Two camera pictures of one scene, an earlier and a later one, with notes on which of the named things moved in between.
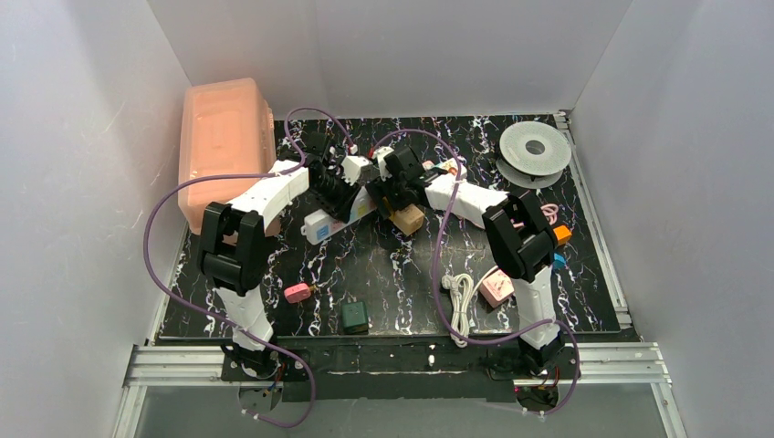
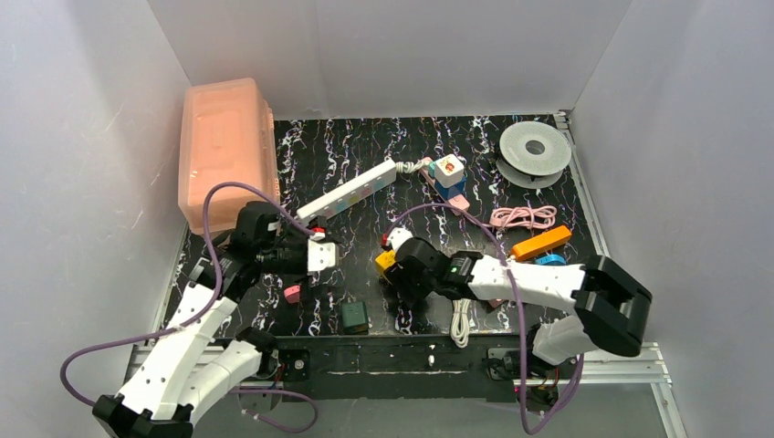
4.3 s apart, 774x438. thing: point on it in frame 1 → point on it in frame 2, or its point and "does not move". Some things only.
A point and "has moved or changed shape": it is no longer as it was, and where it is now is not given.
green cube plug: [354, 318] does not move
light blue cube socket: [559, 261] does not move
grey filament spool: [532, 155] does not move
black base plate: [434, 368] does not move
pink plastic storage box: [227, 130] does not move
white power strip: [319, 225] has moved or changed shape
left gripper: [338, 197] → [299, 255]
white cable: [462, 291] does not move
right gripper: [391, 199] → [398, 269]
